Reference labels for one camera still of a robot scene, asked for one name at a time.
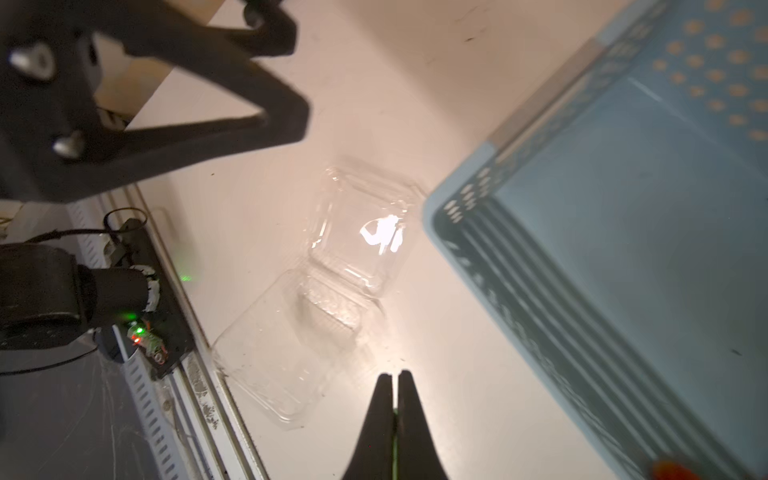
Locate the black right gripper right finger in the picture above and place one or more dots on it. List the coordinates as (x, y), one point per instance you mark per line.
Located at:
(416, 455)

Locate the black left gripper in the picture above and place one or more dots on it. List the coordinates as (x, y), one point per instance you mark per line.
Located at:
(54, 146)

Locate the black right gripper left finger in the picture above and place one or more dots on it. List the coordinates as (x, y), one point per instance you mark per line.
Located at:
(373, 455)

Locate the strawberries in basket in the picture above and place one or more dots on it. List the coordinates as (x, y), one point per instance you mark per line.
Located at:
(671, 470)

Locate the clear clamshell container left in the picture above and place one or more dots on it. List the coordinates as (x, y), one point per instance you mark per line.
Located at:
(317, 317)

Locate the light blue perforated plastic basket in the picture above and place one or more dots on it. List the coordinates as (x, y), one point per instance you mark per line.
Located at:
(615, 228)

